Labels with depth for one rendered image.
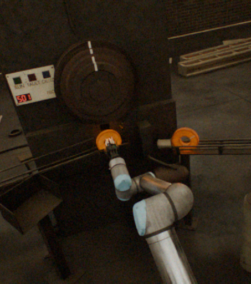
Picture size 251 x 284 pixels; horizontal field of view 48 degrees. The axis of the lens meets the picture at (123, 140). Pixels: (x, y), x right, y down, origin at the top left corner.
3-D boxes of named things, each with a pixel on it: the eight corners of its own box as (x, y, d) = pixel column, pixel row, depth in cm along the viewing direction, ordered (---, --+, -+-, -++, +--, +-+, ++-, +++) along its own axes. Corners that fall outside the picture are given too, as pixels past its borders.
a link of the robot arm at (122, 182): (116, 194, 154) (114, 183, 147) (111, 176, 162) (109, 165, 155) (133, 189, 155) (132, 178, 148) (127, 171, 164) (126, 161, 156)
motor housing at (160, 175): (157, 224, 210) (149, 165, 184) (184, 216, 213) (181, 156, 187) (163, 237, 199) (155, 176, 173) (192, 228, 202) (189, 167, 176)
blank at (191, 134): (183, 152, 179) (182, 156, 177) (168, 134, 176) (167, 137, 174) (204, 142, 170) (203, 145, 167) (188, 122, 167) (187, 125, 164)
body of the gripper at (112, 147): (116, 140, 167) (122, 155, 159) (117, 149, 173) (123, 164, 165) (103, 143, 166) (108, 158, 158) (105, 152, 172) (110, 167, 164)
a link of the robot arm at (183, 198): (199, 182, 105) (148, 168, 171) (169, 194, 102) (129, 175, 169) (209, 212, 105) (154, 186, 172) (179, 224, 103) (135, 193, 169)
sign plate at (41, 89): (16, 104, 166) (5, 74, 157) (61, 94, 169) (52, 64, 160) (16, 106, 164) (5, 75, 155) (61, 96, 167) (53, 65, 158)
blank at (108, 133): (92, 134, 175) (93, 136, 172) (116, 125, 176) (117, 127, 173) (100, 154, 183) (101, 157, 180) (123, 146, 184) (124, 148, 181)
